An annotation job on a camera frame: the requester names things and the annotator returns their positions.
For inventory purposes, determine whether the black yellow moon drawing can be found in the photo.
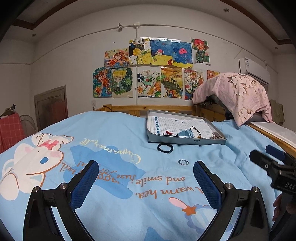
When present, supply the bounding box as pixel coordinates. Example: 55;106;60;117
129;38;152;66

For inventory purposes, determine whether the blue sea jellyfish drawing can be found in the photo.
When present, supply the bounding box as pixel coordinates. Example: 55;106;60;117
150;38;193;69

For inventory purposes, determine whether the blue watch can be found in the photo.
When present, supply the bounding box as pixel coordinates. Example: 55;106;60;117
176;129;194;138

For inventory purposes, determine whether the right hand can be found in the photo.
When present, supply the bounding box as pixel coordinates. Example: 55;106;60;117
273;194;296;222

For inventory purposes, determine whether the grid paper sheet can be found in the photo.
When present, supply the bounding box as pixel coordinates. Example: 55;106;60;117
147;116;214;139

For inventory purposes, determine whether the crowded red doodle drawing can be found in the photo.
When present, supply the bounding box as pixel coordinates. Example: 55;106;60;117
184;69;205;100

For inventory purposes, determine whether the blond boy drawing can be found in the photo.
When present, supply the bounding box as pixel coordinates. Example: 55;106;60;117
111;68;133;98

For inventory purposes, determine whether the dinosaur landscape drawing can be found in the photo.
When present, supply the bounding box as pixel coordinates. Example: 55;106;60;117
161;67;183;99

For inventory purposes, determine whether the white air conditioner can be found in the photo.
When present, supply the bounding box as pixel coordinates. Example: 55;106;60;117
239;57;271;84

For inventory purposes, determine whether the beige hair claw clip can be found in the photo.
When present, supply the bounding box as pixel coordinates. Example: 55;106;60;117
210;132;225;140

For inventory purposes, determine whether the light blue cartoon bedsheet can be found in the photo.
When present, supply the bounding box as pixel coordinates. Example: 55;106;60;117
1;111;279;240

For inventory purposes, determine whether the white fruit drawing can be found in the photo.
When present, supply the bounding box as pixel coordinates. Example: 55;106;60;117
137;67;161;98

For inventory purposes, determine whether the black hair tie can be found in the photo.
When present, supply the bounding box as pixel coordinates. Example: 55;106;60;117
157;143;174;154

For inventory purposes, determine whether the brown wall cabinet door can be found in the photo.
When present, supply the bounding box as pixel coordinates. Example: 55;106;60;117
34;85;68;130

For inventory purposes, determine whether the red-haired character drawing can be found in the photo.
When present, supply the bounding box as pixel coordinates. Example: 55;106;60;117
191;38;210;65

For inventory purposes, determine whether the orange girl drawing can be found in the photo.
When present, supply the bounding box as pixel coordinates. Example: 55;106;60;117
92;67;112;98

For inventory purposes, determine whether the grey shallow box tray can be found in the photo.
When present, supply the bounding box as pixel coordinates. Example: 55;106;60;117
146;110;227;146

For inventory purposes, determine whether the red checked cloth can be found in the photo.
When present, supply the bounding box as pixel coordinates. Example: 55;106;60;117
0;113;25;153

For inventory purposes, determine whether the olive hanging garment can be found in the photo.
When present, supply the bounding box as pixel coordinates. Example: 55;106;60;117
269;99;285;126

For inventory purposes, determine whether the mermaid girl drawing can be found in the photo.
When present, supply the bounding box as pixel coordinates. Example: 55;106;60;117
104;48;130;69

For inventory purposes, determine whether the wooden bed rail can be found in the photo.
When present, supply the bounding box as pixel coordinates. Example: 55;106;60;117
92;104;295;157

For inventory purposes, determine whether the pink floral cloth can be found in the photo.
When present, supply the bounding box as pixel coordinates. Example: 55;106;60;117
192;72;273;127

